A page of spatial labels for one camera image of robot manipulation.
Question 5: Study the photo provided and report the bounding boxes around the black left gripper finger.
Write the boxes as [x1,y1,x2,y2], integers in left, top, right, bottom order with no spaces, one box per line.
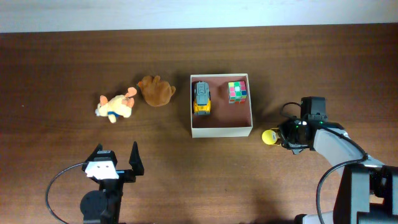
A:
[85,144,103,164]
[129,141,144,175]

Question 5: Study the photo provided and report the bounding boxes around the yellow wooden rattle drum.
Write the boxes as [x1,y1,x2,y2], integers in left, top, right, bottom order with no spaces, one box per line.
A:
[261,128,282,146]

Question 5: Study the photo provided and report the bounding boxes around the brown plush bear toy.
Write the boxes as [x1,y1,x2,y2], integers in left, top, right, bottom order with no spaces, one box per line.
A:
[137,75,176,107]

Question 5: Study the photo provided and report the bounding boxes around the colourful puzzle cube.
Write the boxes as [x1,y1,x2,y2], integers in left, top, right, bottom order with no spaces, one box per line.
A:
[228,81,248,104]

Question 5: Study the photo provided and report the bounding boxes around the yellow grey toy truck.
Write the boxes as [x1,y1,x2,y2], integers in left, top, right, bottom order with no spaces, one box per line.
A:
[193,82,211,115]

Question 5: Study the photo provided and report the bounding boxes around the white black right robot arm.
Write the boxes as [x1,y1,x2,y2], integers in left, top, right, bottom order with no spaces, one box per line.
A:
[277,96,397,223]

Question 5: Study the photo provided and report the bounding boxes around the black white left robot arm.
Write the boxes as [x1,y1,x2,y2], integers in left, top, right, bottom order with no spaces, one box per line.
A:
[80,142,144,224]

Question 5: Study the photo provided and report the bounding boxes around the yellow plush pig toy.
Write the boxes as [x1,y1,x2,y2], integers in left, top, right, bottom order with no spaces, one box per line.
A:
[95,87,137,123]

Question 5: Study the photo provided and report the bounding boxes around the white cardboard box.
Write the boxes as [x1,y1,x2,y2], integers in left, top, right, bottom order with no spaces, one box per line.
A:
[190,73,253,138]

